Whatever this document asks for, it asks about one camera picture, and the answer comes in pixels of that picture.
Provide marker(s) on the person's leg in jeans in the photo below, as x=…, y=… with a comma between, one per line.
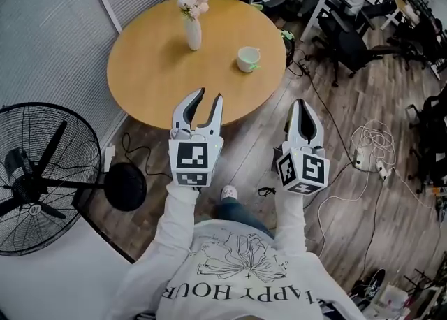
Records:
x=241, y=215

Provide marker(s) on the white cup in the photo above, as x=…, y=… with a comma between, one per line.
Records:
x=247, y=61

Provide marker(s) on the white power adapter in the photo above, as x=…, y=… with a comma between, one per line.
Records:
x=110, y=158

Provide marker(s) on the white power strip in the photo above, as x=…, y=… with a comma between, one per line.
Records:
x=383, y=169

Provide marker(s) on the black standing fan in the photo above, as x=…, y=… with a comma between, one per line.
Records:
x=45, y=179

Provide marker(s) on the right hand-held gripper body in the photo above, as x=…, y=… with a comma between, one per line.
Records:
x=304, y=172

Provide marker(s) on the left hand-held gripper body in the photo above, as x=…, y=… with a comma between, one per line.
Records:
x=191, y=158

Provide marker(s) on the person's right forearm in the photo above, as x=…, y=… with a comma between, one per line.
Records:
x=290, y=220

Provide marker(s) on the person's left forearm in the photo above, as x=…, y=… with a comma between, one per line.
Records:
x=174, y=220

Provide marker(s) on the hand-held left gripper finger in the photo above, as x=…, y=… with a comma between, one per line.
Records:
x=216, y=119
x=185, y=109

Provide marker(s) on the person's light shoe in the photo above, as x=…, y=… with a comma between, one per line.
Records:
x=229, y=192

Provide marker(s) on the black office chair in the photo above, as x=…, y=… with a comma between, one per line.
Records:
x=345, y=42
x=431, y=137

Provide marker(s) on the white vase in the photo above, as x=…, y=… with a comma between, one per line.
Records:
x=193, y=35

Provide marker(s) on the black sneaker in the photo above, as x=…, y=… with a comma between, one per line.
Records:
x=374, y=283

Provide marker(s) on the person's white printed sweatshirt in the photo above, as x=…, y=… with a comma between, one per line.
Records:
x=223, y=276

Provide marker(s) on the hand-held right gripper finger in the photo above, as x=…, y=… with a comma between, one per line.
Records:
x=314, y=130
x=293, y=123

